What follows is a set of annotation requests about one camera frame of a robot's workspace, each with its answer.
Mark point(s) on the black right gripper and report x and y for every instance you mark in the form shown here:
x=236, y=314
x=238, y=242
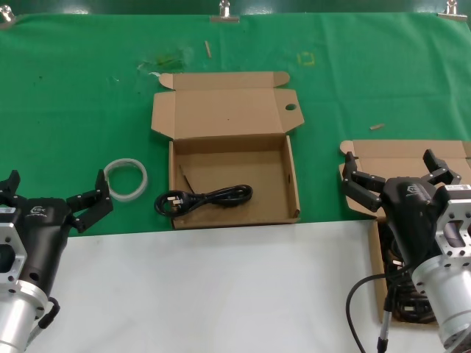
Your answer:
x=408, y=217

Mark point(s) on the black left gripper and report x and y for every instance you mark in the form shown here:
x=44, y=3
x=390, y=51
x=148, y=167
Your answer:
x=42, y=235

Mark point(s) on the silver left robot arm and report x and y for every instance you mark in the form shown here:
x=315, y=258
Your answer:
x=14, y=320

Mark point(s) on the open cardboard box plain flap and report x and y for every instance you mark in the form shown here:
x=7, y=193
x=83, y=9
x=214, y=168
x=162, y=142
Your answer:
x=397, y=162

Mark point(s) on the open cardboard box round hole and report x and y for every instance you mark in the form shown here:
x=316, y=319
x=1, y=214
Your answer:
x=228, y=121

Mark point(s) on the short wooden chip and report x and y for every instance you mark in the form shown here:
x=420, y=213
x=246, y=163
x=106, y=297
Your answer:
x=377, y=127

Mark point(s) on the clear tape roll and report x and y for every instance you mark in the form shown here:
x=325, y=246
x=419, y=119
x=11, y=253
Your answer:
x=127, y=197

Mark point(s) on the green table cloth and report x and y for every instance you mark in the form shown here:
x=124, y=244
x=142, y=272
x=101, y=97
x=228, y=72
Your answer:
x=55, y=110

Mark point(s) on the silver binder clip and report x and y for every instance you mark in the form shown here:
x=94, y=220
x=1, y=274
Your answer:
x=224, y=18
x=450, y=13
x=5, y=18

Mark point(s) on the clear plastic wrap scrap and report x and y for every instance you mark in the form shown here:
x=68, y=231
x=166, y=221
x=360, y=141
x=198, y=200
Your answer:
x=165, y=60

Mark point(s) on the thin wooden stick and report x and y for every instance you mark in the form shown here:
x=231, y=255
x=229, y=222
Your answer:
x=208, y=48

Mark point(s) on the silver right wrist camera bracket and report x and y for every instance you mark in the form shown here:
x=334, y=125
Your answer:
x=450, y=206

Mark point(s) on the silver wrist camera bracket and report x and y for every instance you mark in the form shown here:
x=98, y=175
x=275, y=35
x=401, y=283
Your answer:
x=11, y=239
x=450, y=206

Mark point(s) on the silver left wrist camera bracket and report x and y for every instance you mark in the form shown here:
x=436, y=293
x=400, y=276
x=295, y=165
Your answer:
x=11, y=239

